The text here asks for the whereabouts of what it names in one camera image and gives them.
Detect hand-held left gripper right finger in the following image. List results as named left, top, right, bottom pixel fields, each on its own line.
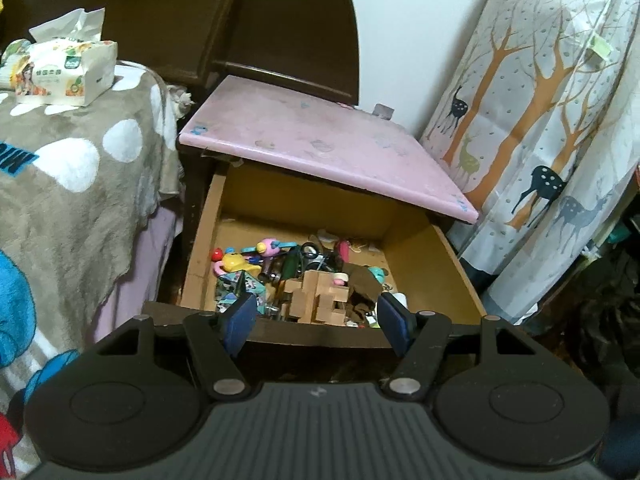
left=377, top=292, right=541, bottom=401

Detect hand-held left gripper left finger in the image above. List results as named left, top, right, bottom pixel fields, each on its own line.
left=95, top=292, right=261, bottom=401

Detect brown wooden drawer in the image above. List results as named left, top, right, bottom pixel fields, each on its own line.
left=142, top=165, right=488, bottom=351

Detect wooden block puzzle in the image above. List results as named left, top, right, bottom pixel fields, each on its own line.
left=282, top=269, right=351, bottom=326

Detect colourful printed box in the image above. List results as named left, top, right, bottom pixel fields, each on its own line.
left=216, top=270, right=266, bottom=313

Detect brown cloth pouch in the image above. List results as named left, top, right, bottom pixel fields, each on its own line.
left=345, top=264, right=383, bottom=321

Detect yellow plastic toy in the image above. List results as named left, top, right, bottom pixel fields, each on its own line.
left=214, top=252, right=261, bottom=276

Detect black scissors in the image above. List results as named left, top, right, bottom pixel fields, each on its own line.
left=300, top=242, right=326, bottom=266

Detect pink bed sheet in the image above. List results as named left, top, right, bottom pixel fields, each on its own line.
left=85, top=205, right=186, bottom=351

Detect grey dotted cartoon blanket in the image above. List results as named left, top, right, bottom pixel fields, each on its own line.
left=0, top=60, right=188, bottom=480

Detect deer print wardrobe cover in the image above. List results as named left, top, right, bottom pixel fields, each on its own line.
left=417, top=0, right=640, bottom=326

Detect dark brown wooden headboard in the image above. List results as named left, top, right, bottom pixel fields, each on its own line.
left=0, top=0, right=361, bottom=111

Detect printed tissue pack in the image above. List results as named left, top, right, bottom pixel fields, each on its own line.
left=12, top=7, right=120, bottom=108
left=0, top=39, right=32, bottom=92

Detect pale yellow tag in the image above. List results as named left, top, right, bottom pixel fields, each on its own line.
left=589, top=35, right=613, bottom=61

